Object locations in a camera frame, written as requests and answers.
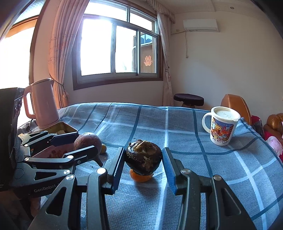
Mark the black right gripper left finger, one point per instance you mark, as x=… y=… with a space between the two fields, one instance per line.
x=63 y=208

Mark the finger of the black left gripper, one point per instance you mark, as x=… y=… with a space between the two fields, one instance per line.
x=84 y=155
x=46 y=139

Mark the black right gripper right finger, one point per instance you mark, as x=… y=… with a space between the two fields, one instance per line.
x=223 y=208

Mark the purple passion fruit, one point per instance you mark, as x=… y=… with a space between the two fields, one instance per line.
x=87 y=139

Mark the orange tangerine front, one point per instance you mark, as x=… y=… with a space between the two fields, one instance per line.
x=139 y=178

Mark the person's left hand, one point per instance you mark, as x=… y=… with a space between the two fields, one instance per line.
x=28 y=207

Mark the black kettle power plug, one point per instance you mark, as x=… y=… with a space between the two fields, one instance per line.
x=29 y=127

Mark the red gold metal tin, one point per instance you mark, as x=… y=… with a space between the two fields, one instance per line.
x=55 y=151

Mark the pink electric kettle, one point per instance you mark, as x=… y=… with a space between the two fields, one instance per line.
x=44 y=107

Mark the blue plaid tablecloth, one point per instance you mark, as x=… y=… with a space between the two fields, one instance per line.
x=248 y=164

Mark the pink floral cushion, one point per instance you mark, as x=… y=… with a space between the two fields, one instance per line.
x=275 y=144

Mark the white cartoon mug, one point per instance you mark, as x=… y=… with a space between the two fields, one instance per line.
x=223 y=123

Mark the brown leather sofa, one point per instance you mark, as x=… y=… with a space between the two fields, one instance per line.
x=274 y=125

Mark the black round stool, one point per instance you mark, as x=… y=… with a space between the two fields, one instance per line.
x=189 y=100

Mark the pink left curtain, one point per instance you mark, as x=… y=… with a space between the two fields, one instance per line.
x=66 y=24

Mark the pink curtain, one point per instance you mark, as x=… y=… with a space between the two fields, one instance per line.
x=165 y=19
x=66 y=24

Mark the pink right curtain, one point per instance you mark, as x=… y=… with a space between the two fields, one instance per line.
x=165 y=19

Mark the white air conditioner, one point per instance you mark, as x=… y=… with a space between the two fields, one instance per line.
x=201 y=25

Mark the window with brown frame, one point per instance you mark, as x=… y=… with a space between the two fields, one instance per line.
x=117 y=42

